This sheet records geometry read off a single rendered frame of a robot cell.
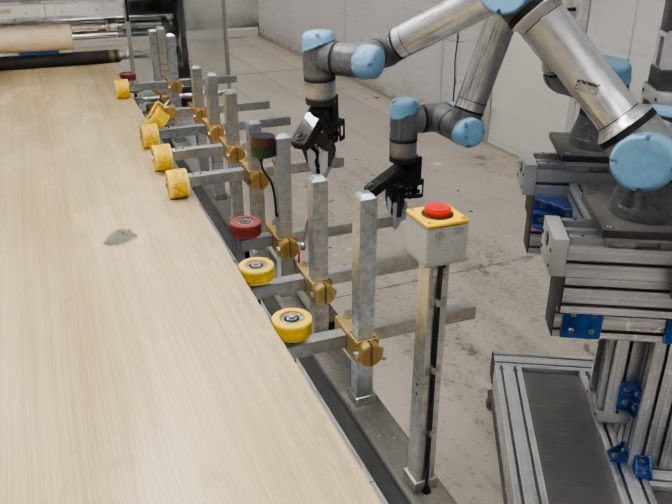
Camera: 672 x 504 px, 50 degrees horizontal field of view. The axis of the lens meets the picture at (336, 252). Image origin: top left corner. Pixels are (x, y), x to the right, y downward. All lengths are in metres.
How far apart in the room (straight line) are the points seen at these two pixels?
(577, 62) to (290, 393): 0.80
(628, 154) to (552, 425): 1.12
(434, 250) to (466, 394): 1.74
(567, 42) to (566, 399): 1.33
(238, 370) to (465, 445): 1.38
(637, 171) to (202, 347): 0.87
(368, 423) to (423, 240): 0.54
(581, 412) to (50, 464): 1.69
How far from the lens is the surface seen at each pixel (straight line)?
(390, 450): 1.41
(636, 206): 1.61
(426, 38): 1.69
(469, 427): 2.61
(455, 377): 2.84
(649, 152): 1.43
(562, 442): 2.28
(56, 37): 3.95
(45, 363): 1.38
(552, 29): 1.45
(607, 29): 4.68
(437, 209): 1.06
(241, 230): 1.82
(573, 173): 2.08
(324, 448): 1.11
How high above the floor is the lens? 1.63
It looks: 26 degrees down
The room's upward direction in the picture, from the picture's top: straight up
